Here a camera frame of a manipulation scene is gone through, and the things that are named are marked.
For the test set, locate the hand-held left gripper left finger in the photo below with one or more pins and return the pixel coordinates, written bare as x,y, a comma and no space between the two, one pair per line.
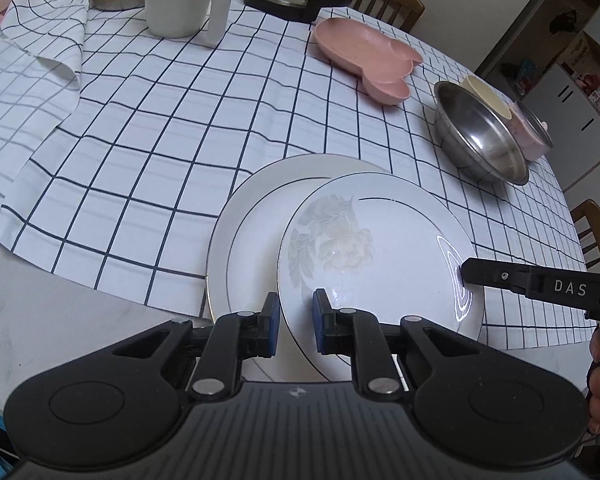
272,331

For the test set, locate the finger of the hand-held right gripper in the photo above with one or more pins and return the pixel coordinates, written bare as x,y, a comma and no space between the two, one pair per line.
485,274

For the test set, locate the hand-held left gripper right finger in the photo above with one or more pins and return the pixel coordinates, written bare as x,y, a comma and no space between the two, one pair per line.
321,326

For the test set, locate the white floral plate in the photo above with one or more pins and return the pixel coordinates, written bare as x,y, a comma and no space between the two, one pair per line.
380,240

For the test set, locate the stainless steel bowl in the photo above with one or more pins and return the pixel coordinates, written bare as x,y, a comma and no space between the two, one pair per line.
475,130

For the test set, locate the cream bowl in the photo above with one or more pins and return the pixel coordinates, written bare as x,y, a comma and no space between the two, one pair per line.
485,92

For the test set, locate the wooden slat-back chair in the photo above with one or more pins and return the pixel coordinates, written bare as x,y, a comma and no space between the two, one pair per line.
395,2
592,230

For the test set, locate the plain white silver-rimmed plate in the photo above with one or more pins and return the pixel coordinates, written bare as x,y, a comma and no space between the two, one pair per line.
250,240

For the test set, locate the pink bowl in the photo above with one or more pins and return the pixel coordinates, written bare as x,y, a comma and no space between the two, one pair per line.
530,145

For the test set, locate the white cabinet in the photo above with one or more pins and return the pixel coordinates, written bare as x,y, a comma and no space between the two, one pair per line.
570,95

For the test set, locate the white checked tablecloth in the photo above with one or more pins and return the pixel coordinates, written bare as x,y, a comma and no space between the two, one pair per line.
155,135

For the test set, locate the pink rabbit-shaped plate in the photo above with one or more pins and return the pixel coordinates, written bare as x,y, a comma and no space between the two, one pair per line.
355,45

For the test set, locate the white plastic jug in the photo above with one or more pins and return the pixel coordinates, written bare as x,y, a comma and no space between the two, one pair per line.
180,0

